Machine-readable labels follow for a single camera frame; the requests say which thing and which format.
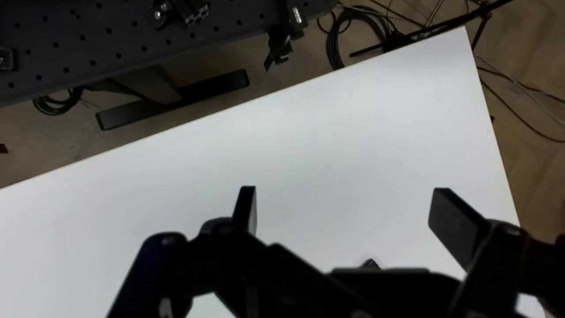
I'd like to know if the black aluminium profile bracket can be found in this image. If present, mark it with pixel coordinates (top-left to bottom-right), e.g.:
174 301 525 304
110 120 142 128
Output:
147 0 213 32

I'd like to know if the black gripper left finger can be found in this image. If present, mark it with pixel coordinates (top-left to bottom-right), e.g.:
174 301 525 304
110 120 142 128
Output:
105 184 379 318

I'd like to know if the black cable under breadboard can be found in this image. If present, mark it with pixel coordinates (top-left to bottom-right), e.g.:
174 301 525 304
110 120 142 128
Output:
31 87 93 119

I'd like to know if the black perforated breadboard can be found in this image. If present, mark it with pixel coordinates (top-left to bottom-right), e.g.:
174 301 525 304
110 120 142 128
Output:
0 0 342 108

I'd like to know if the coiled black cable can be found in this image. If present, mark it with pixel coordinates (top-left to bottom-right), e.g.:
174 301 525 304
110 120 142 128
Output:
317 4 414 73

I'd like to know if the black flat foot bar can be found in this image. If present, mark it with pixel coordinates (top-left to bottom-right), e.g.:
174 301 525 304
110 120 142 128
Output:
94 67 253 133

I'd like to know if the thin black floor cable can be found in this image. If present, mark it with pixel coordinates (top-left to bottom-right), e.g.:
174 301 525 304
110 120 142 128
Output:
470 34 565 145

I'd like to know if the black clamp bracket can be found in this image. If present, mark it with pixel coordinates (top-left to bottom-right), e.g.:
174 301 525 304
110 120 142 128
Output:
262 0 310 73

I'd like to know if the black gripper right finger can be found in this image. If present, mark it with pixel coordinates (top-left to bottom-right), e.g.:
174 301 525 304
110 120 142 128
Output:
428 188 565 318

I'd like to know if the black tripod leg bar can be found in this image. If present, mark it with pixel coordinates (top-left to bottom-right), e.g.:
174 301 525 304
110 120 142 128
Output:
349 0 516 60

